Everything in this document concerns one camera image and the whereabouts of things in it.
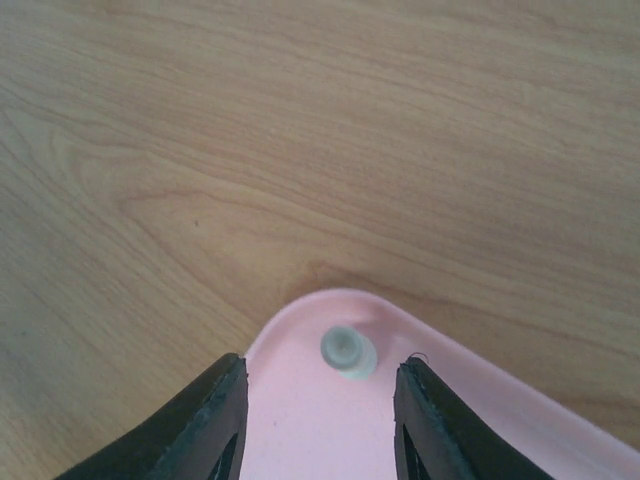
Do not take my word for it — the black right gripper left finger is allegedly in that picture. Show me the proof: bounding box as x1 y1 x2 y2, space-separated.
59 353 248 479

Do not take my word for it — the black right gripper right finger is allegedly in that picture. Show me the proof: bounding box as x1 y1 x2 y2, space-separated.
393 356 550 480

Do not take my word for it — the white rook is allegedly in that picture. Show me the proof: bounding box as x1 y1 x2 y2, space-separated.
320 325 378 380

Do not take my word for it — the pink plastic tray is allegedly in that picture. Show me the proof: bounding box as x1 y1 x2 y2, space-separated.
241 289 639 479

